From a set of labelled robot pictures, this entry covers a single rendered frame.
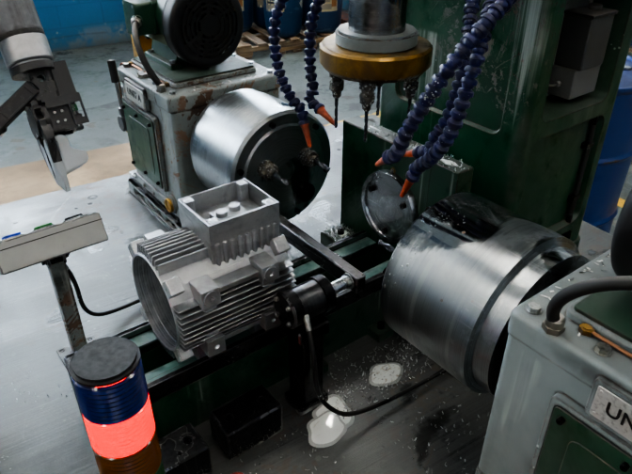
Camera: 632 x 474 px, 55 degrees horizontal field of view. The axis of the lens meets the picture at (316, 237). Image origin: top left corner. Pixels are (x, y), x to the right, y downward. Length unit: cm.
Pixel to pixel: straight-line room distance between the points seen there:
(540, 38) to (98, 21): 575
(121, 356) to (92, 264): 91
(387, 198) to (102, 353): 72
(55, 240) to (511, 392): 72
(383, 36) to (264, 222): 33
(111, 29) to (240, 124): 541
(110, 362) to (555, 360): 45
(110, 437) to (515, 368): 45
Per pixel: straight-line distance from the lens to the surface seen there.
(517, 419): 80
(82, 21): 650
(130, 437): 60
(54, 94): 113
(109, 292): 137
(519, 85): 107
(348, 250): 122
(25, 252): 106
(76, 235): 107
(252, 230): 91
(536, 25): 104
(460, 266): 82
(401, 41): 96
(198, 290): 86
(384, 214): 119
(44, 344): 128
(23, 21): 113
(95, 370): 56
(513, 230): 85
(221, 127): 125
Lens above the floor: 159
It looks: 32 degrees down
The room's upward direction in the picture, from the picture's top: straight up
